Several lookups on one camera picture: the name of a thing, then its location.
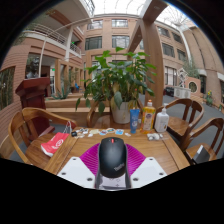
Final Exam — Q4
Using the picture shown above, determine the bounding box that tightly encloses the yellow flowering potted plant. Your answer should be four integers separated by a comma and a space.
203, 90, 215, 107

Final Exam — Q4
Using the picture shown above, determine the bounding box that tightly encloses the black computer mouse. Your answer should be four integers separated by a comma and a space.
98, 136, 128, 179

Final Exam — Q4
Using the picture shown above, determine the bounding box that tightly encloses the spiky green plant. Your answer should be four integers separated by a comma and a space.
51, 86, 73, 101

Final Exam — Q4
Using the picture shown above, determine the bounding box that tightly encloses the large green potted plant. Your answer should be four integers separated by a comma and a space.
74, 46, 158, 125

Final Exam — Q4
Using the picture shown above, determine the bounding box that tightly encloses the black notebook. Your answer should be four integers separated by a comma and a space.
192, 144, 211, 164

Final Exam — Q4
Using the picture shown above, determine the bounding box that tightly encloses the blue squeeze tube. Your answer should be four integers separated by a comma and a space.
129, 107, 141, 135

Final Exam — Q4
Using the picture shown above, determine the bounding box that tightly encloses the white pump bottle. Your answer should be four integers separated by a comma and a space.
154, 103, 170, 134

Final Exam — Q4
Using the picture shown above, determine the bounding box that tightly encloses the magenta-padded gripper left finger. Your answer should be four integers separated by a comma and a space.
57, 143, 101, 189

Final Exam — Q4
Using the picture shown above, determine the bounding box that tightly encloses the dark red wooden lectern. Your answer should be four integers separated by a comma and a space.
14, 77, 56, 138

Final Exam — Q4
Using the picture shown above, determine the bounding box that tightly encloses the yellow dish soap bottle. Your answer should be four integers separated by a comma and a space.
139, 99, 157, 134

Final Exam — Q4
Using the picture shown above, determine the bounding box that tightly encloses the red shopping bag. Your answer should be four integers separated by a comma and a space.
40, 121, 73, 158

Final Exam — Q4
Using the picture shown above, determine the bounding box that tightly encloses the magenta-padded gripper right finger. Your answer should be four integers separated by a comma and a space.
125, 143, 168, 189

